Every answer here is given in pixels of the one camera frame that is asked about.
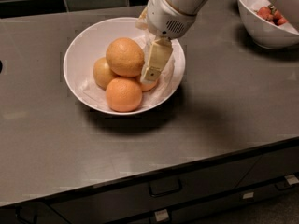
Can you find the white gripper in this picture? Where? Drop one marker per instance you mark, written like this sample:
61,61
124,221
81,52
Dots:
164,16

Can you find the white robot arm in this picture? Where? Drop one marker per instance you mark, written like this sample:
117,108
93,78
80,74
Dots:
186,7

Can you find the top orange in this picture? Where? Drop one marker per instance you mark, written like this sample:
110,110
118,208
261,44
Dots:
125,57

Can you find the orange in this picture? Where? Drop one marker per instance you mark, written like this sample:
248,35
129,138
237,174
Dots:
125,57
146,86
102,73
123,94

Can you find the right orange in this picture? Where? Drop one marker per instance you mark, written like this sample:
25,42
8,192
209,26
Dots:
146,86

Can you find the white bowl with oranges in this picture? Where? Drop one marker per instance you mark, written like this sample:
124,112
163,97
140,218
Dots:
91,45

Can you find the left orange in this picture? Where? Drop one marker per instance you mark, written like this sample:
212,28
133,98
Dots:
102,73

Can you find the front orange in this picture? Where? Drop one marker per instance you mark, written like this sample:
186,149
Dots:
123,94

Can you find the white bowl with strawberries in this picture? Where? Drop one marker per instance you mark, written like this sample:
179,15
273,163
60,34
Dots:
265,33

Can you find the white paper liner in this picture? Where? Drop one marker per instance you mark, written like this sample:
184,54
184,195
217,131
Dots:
114,82

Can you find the red strawberries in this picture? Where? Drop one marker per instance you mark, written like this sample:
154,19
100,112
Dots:
272,15

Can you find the dark drawer front centre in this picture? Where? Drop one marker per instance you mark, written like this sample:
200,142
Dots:
141,198

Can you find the dark drawer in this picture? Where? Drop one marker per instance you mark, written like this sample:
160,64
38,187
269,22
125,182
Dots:
187,212
273,165
141,198

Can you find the dark drawer front right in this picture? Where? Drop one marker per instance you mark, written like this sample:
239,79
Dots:
273,165

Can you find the lower dark drawer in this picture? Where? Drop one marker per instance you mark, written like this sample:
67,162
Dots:
187,212

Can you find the black drawer handle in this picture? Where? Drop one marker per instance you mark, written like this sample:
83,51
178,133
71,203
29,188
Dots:
165,186

